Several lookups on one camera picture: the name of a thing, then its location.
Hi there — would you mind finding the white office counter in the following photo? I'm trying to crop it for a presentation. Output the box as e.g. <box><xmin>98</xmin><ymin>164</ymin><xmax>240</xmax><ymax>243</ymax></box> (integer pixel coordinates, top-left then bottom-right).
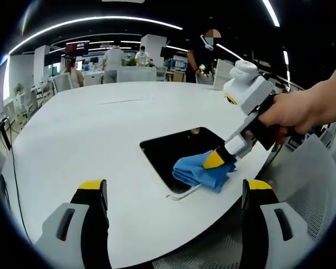
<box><xmin>102</xmin><ymin>67</ymin><xmax>157</xmax><ymax>84</ymax></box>

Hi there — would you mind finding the white office chair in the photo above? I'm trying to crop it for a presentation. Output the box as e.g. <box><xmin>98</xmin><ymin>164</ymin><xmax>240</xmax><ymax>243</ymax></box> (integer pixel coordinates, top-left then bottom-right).
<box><xmin>52</xmin><ymin>75</ymin><xmax>73</xmax><ymax>92</ymax></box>

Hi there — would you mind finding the black cable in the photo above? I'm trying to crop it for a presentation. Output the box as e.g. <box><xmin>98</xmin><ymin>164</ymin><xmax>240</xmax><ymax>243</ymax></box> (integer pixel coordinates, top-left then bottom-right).
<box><xmin>5</xmin><ymin>126</ymin><xmax>27</xmax><ymax>228</ymax></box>

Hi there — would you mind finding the red wall screen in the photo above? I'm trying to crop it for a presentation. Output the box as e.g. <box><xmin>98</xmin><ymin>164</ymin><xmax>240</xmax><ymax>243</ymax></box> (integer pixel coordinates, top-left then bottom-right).
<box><xmin>66</xmin><ymin>41</ymin><xmax>90</xmax><ymax>56</ymax></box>

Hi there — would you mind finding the white low cabinet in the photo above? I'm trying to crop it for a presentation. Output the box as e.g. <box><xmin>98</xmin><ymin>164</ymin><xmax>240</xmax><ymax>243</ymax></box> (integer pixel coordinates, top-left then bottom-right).
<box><xmin>15</xmin><ymin>86</ymin><xmax>45</xmax><ymax>118</ymax></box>

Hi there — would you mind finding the white upright panel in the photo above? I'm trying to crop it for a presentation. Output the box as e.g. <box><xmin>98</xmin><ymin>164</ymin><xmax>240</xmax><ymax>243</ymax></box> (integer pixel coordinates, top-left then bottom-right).
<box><xmin>214</xmin><ymin>58</ymin><xmax>234</xmax><ymax>91</ymax></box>

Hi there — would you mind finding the black monitor stand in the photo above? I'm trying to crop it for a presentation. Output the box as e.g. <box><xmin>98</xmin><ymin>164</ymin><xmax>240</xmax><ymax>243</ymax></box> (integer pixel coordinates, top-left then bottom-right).
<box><xmin>0</xmin><ymin>117</ymin><xmax>12</xmax><ymax>152</ymax></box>

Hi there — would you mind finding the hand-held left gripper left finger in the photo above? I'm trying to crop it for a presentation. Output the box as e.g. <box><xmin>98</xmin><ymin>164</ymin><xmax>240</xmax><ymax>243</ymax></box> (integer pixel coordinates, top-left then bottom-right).
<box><xmin>33</xmin><ymin>179</ymin><xmax>111</xmax><ymax>269</ymax></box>

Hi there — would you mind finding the curved ceiling light strip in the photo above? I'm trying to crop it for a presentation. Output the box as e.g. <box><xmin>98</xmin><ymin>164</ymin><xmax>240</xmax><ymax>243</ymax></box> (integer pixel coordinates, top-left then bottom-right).
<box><xmin>8</xmin><ymin>15</ymin><xmax>183</xmax><ymax>55</ymax></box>

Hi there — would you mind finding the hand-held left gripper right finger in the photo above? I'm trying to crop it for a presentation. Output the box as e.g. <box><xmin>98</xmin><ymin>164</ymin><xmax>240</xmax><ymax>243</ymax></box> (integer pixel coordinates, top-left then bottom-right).
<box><xmin>241</xmin><ymin>179</ymin><xmax>310</xmax><ymax>269</ymax></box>

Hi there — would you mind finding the person's right hand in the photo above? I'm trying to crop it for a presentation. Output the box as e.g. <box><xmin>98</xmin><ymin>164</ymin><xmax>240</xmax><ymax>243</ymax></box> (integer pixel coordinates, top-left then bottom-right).
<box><xmin>259</xmin><ymin>84</ymin><xmax>325</xmax><ymax>145</ymax></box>

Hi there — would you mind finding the straight ceiling light strip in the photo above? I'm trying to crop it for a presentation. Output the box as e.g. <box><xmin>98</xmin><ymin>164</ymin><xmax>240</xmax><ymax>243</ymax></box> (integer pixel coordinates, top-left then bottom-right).
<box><xmin>262</xmin><ymin>0</ymin><xmax>281</xmax><ymax>27</ymax></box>

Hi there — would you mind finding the blue cleaning cloth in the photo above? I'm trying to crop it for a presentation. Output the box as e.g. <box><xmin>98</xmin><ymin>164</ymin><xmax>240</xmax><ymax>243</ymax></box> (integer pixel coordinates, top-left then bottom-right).
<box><xmin>172</xmin><ymin>151</ymin><xmax>237</xmax><ymax>194</ymax></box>

